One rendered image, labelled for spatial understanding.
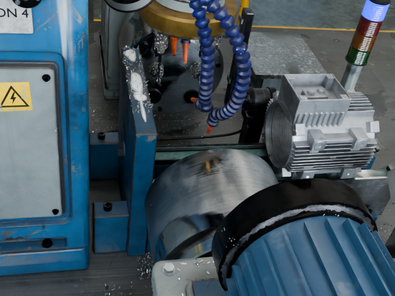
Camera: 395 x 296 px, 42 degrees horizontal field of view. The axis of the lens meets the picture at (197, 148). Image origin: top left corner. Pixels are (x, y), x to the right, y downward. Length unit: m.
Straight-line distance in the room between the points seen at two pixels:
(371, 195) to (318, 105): 0.33
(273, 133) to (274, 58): 0.47
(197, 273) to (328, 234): 0.24
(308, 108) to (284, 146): 0.20
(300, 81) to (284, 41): 0.63
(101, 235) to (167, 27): 0.47
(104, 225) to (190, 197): 0.32
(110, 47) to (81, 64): 0.70
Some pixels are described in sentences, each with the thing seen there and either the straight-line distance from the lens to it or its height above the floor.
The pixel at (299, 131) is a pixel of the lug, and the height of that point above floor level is 1.08.
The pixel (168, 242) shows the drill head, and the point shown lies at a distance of 0.80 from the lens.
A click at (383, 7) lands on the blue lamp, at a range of 1.46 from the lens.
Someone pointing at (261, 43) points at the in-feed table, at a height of 0.92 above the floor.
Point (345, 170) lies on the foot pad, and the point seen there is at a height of 0.98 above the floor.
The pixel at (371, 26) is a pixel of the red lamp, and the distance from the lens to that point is 1.48.
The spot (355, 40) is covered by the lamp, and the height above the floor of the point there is 1.10.
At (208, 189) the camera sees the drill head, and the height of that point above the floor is 1.16.
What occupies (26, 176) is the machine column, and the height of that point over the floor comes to 1.09.
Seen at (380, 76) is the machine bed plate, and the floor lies 0.80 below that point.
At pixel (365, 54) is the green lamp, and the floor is 1.06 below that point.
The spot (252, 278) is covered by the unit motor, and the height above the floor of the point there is 1.32.
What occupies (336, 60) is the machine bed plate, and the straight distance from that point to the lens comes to 2.03.
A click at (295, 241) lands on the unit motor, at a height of 1.35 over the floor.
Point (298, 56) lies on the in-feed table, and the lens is 1.73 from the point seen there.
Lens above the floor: 1.72
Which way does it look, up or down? 40 degrees down
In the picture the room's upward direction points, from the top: 10 degrees clockwise
